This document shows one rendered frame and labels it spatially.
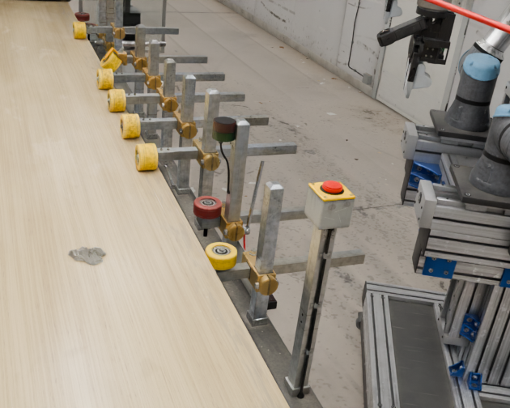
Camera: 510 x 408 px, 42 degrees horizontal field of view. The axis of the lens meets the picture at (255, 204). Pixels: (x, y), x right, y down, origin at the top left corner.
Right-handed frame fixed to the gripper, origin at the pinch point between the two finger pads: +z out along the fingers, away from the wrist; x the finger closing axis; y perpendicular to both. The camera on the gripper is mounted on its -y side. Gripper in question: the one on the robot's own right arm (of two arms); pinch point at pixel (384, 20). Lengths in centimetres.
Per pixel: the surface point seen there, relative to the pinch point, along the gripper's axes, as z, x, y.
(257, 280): 47, -104, -29
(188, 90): 23, -36, -62
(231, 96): 36, 2, -52
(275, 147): 36, -43, -31
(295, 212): 46, -66, -21
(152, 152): 35, -63, -66
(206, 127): 26, -58, -51
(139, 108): 57, 31, -96
